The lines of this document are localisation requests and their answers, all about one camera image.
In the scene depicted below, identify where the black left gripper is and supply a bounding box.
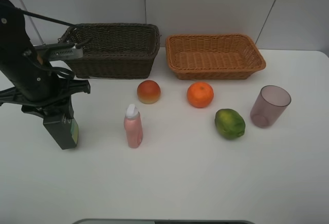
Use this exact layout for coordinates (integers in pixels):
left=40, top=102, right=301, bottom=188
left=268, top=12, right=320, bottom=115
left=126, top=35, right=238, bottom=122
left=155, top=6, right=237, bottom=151
left=1, top=79, right=90, bottom=118

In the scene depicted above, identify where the dark green pump bottle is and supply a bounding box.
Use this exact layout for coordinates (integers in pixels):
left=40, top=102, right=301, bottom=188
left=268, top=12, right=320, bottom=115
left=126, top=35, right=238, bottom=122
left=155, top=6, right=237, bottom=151
left=43, top=102, right=79, bottom=150

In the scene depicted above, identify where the pink bottle white cap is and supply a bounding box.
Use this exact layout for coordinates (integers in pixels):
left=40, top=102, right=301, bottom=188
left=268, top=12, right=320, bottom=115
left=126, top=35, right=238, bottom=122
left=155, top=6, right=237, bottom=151
left=124, top=104, right=143, bottom=148

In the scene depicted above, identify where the red yellow half fruit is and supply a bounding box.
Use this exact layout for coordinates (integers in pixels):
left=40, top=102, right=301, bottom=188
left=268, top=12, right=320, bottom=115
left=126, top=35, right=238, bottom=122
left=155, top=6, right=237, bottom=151
left=137, top=80, right=161, bottom=104

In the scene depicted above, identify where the orange tangerine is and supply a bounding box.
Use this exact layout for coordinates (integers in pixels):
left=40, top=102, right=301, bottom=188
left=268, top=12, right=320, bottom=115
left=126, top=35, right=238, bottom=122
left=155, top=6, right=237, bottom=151
left=187, top=82, right=214, bottom=108

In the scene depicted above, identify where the green lime fruit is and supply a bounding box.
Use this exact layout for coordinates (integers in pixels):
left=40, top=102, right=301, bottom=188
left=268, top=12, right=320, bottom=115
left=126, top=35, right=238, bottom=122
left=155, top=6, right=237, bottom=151
left=214, top=108, right=246, bottom=140

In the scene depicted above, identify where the translucent purple plastic cup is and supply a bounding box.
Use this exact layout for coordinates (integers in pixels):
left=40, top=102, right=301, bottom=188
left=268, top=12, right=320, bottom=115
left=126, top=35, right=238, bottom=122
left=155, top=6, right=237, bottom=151
left=250, top=85, right=291, bottom=128

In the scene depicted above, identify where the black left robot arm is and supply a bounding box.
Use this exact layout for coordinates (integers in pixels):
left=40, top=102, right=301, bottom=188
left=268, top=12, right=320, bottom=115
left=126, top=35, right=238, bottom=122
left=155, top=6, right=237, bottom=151
left=1, top=0, right=91, bottom=119

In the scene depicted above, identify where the dark brown wicker basket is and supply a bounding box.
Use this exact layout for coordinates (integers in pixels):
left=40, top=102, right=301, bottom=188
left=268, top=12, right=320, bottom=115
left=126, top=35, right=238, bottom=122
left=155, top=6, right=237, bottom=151
left=58, top=23, right=160, bottom=79

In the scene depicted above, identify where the light brown wicker basket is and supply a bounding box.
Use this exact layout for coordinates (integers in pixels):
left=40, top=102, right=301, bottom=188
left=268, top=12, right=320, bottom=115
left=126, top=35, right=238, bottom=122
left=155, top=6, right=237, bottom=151
left=166, top=34, right=266, bottom=80

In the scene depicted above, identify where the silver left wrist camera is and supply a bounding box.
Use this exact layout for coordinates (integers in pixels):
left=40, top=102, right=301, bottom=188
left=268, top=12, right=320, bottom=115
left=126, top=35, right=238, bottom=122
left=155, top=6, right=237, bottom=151
left=34, top=42, right=83, bottom=62

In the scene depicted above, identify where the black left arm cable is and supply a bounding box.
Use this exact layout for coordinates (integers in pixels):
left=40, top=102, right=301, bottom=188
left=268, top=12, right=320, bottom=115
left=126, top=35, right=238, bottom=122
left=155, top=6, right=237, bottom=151
left=15, top=8, right=92, bottom=49

